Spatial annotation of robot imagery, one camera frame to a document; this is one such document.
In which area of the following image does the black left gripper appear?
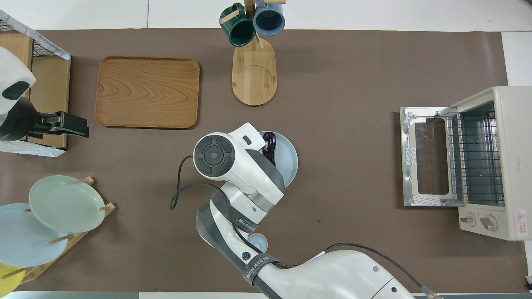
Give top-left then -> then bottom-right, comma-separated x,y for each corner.
0,98 -> 90,142

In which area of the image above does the dark purple eggplant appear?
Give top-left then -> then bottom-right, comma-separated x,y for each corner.
262,131 -> 278,167

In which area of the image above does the light blue round plate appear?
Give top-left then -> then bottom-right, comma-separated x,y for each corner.
258,131 -> 299,189

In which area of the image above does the beige toaster oven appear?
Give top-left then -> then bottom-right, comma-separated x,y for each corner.
447,86 -> 532,241

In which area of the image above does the wooden two-tier shelf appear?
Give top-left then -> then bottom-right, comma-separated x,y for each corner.
0,31 -> 71,150

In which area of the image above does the light green plate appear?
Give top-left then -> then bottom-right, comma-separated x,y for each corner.
29,175 -> 106,234

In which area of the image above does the wooden serving tray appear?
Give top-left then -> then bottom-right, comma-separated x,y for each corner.
94,56 -> 200,129

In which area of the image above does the wooden plate rack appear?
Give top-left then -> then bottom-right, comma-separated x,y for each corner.
0,176 -> 116,285

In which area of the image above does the pale blue racked plate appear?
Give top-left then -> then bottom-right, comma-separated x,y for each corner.
0,203 -> 69,267

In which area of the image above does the yellow plate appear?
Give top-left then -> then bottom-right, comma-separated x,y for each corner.
0,263 -> 25,294

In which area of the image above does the wooden mug tree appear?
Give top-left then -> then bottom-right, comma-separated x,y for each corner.
219,0 -> 287,106

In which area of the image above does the dark green mug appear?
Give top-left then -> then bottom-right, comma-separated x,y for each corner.
219,3 -> 256,47

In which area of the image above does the blue mug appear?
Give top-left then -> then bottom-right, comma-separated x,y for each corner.
253,2 -> 286,37

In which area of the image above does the large brown table mat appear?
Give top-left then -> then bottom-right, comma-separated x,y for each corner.
0,28 -> 528,292

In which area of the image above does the wire and wood shelf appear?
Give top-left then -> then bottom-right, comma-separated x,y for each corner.
0,9 -> 71,157

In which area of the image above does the black wire basket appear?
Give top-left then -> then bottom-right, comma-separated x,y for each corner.
0,19 -> 59,58

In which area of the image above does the metal oven wire rack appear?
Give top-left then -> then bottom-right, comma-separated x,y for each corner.
447,110 -> 505,204

